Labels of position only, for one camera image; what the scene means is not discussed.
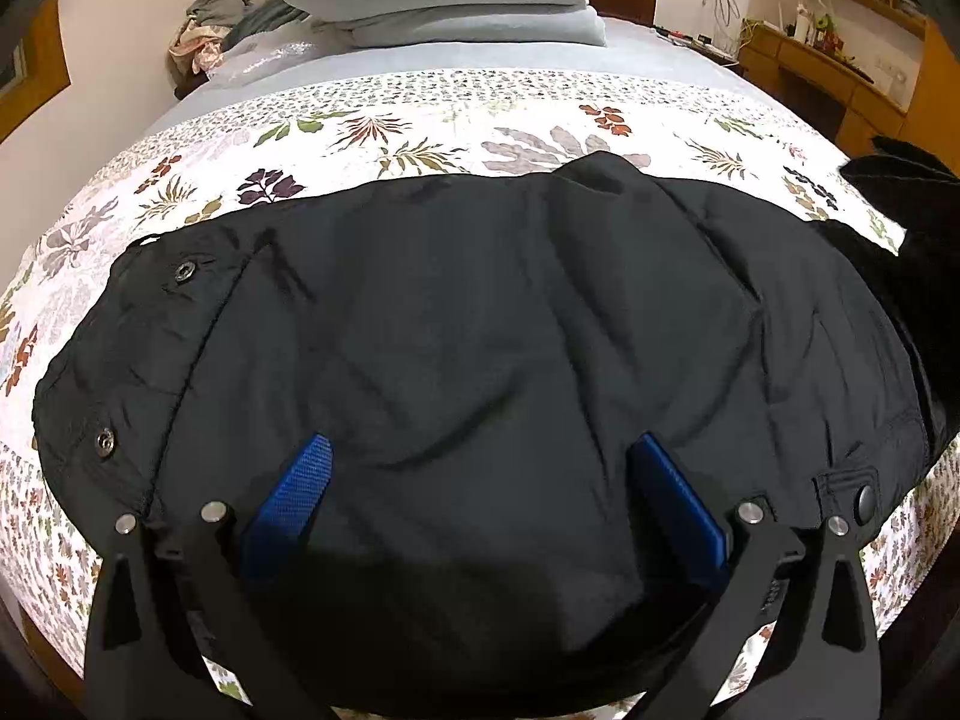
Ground black pants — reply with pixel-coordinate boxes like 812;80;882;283
31;136;960;698

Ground light blue bedsheet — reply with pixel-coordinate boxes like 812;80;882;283
146;15;758;158

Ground bed with floral cover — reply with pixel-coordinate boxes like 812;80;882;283
0;67;960;720

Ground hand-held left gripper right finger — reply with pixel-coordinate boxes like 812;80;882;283
630;431;880;720

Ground dark wooden nightstand with items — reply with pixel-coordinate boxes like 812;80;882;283
652;22;743;70

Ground clear plastic bag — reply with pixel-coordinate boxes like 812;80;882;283
217;39;316;80

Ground wooden desk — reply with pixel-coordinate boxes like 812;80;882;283
739;22;931;158

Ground wood-framed side window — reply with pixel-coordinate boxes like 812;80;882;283
0;0;72;143

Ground dark grey cloth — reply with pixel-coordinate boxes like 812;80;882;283
225;0;312;42

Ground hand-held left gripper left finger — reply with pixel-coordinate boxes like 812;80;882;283
84;431;335;720

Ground pile of clothes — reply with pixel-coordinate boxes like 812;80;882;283
169;0;252;77

